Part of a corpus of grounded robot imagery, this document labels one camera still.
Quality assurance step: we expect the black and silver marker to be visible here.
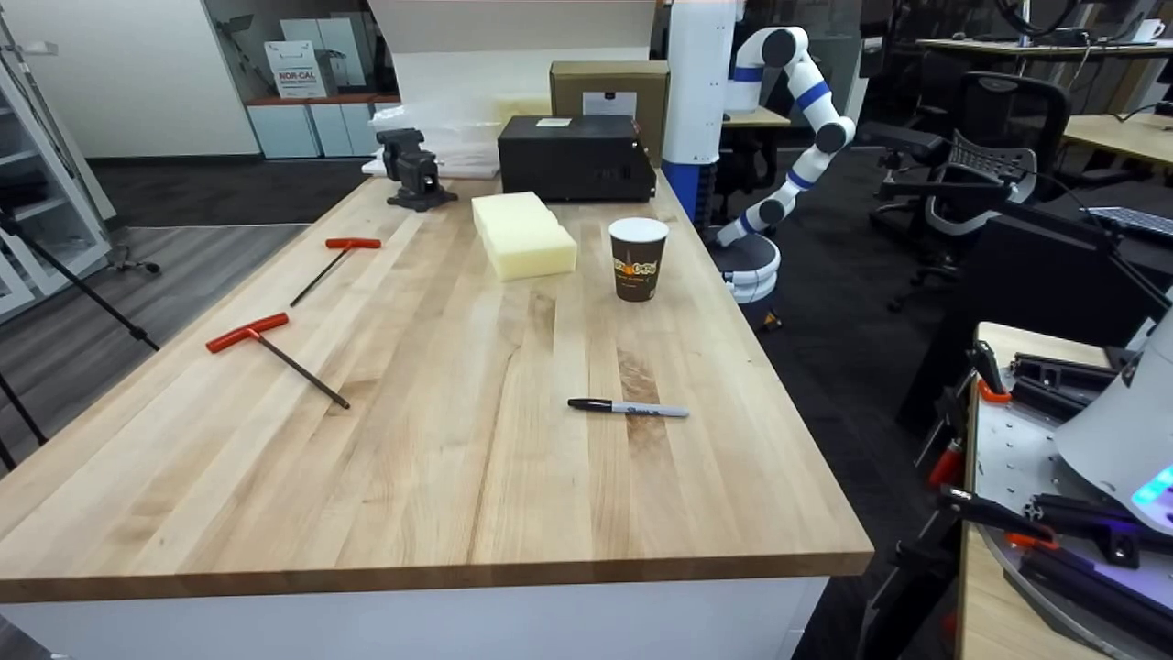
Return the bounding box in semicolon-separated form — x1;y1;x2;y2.
564;396;693;420

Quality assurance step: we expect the grey curved cover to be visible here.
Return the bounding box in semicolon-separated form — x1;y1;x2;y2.
1056;308;1173;541

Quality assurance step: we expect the white framed sign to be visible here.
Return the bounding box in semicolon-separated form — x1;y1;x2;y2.
262;35;332;104

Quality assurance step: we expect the white low cabinet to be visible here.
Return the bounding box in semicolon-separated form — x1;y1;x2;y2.
244;91;399;162

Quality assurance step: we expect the yellow foam block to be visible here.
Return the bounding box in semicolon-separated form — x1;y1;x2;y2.
470;190;585;283

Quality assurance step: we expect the orange and black bar clamp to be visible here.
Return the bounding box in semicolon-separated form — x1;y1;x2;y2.
922;339;1021;493

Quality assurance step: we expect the white drawer cabinet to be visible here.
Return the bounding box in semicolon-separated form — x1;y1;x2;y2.
0;570;837;660

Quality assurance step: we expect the black tray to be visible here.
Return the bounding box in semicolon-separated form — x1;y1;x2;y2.
1006;348;1122;424

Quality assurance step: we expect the wooden side workbench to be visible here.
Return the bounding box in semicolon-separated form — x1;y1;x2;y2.
958;317;1173;660

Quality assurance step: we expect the black mesh office chair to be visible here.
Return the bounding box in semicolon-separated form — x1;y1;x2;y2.
874;68;1079;289

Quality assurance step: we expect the brown cardboard box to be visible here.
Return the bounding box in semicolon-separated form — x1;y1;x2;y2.
548;60;676;156

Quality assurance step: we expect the white and blue column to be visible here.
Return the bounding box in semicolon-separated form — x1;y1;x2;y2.
662;0;749;223

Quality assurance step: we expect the light wooden desk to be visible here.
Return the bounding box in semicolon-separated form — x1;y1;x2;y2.
1061;108;1173;172

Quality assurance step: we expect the black bench vise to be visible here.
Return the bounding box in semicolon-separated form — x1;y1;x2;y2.
373;124;462;211

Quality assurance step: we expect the black control box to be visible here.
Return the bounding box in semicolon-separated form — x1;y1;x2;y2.
494;115;662;205

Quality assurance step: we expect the black tripod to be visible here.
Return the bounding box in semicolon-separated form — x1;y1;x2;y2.
0;205;161;474

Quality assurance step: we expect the red T-handle hex wrench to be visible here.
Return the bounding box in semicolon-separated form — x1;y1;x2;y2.
203;311;357;415
286;233;385;308

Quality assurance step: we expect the white shelving unit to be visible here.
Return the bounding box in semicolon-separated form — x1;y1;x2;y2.
0;12;120;322

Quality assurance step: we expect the brown paper coffee cup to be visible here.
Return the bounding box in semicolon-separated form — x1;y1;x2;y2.
604;216;676;304

